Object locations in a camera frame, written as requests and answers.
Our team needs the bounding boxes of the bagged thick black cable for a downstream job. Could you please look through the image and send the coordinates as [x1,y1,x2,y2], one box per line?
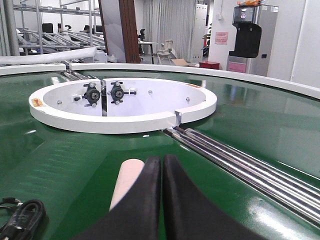
[0,199,47,240]

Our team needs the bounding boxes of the pink hand broom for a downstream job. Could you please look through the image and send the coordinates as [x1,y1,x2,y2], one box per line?
[109,158,145,211]

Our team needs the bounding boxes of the brown wooden pillar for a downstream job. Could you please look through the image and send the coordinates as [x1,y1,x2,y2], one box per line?
[97,0,141,64]

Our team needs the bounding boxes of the red box on floor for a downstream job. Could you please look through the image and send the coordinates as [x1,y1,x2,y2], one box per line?
[199,60,220,70]

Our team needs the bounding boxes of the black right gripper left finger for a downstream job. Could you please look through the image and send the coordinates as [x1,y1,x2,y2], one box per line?
[73,156,161,240]

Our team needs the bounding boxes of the white central ring housing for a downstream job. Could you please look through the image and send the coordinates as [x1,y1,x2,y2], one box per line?
[28,77,217,134]

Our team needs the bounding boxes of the pink wall notice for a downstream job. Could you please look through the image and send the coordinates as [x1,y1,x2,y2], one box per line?
[214,31,229,45]

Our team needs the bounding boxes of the orange arrow warning sticker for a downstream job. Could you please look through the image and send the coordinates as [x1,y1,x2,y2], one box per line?
[31,98,44,107]

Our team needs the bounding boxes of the steel rollers right side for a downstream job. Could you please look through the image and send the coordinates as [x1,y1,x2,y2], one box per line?
[164,127,320,226]

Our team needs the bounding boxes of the right black bearing block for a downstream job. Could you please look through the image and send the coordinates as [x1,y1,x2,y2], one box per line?
[107,81,137,105]

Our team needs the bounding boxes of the cardboard box on floor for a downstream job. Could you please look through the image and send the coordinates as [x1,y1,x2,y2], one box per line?
[172,59,194,67]

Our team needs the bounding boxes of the white outer rim left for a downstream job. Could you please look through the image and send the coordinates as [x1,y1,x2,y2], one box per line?
[0,63,66,76]

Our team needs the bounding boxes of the steel rollers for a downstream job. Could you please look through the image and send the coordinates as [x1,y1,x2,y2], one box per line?
[60,60,98,81]
[164,127,320,226]

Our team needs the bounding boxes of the orange sticker far rim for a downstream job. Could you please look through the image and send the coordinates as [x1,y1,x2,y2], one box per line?
[186,83,202,88]

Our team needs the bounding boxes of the metal pipe rack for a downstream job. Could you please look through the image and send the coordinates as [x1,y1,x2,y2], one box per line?
[0,0,105,56]

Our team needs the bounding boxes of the silver black water dispenser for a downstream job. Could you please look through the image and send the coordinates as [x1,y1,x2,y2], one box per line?
[226,4,279,77]

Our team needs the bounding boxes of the left black bearing block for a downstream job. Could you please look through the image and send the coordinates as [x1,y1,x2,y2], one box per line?
[72,82,101,108]

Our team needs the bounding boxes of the white folding chair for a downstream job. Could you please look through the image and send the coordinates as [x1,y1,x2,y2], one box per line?
[156,39,174,65]

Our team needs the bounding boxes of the black bearing block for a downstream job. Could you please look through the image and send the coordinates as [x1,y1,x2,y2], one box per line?
[72,82,101,108]
[107,81,137,105]

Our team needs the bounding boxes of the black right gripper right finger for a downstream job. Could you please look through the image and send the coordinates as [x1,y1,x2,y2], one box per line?
[162,154,263,240]

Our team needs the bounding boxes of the steel rollers rear left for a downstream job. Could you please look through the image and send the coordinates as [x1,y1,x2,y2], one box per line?
[60,60,98,81]

